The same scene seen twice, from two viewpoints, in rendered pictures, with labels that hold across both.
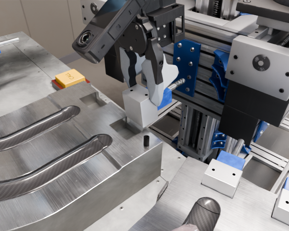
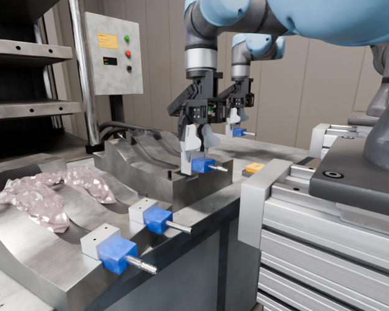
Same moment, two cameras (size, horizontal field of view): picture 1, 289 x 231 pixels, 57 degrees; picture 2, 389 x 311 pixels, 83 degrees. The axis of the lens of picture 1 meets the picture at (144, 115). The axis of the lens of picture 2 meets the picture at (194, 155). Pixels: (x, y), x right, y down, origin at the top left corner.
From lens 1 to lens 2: 0.64 m
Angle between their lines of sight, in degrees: 76
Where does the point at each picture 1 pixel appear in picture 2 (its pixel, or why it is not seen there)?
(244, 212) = (115, 223)
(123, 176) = (152, 179)
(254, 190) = (132, 230)
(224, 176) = (139, 203)
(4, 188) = (144, 155)
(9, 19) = not seen: hidden behind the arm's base
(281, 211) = (102, 228)
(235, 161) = (158, 216)
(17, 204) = (135, 157)
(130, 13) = (184, 96)
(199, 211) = (125, 208)
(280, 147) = not seen: outside the picture
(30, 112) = not seen: hidden behind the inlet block
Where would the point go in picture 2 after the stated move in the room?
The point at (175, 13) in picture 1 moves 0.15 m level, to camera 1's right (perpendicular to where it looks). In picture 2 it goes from (200, 102) to (211, 108)
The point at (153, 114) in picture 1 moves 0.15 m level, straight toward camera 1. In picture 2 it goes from (188, 168) to (127, 170)
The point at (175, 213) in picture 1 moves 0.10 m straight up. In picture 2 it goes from (125, 198) to (121, 158)
